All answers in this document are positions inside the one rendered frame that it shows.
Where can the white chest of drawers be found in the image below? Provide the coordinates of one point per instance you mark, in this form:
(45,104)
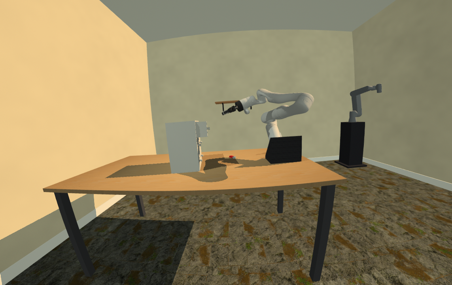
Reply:
(182,146)

